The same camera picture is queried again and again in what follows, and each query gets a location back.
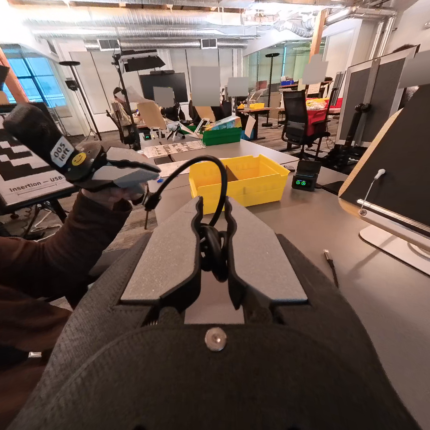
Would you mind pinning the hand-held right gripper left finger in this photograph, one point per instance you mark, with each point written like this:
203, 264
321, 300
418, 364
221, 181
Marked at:
161, 262

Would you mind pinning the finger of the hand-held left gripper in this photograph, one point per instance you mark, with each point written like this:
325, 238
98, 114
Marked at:
127, 178
127, 156

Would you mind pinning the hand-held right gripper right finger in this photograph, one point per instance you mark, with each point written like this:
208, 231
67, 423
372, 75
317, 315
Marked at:
265, 262

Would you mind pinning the person's left forearm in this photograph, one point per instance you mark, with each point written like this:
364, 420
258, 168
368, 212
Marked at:
67, 242

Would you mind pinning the person's left hand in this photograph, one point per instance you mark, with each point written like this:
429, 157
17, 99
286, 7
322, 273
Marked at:
124, 195

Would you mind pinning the black and white tag board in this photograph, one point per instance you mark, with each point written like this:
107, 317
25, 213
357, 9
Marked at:
20, 161

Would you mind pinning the printed paper sheets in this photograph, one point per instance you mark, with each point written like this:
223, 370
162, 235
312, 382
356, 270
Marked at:
178, 148

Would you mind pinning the black floor lamp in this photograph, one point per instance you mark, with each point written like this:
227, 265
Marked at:
82, 100
270, 90

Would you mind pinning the yellow plastic bin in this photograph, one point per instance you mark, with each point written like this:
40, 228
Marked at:
235, 198

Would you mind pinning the black battery charger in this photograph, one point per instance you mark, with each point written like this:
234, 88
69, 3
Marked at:
304, 178

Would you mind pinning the black studio light stand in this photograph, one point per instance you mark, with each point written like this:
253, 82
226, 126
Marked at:
142, 63

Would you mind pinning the green plastic bin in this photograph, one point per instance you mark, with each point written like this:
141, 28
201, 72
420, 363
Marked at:
221, 136

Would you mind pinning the colourful cardboard box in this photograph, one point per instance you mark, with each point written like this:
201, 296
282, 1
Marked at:
223, 123

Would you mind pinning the silver monitor stand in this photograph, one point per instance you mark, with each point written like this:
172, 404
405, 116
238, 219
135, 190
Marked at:
389, 242

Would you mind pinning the red plastic bin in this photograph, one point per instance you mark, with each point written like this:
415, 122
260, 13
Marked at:
319, 121

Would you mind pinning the person's upper body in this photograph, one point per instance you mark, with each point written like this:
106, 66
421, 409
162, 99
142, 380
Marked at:
23, 329

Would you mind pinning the black mesh office chair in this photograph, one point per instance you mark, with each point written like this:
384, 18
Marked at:
295, 111

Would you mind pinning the black board with wooden edge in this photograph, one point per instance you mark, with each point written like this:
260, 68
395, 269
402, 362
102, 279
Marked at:
403, 161

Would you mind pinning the grey framed monitor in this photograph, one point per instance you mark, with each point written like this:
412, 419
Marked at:
415, 72
379, 100

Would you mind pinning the black wall screen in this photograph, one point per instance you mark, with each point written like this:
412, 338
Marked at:
154, 82

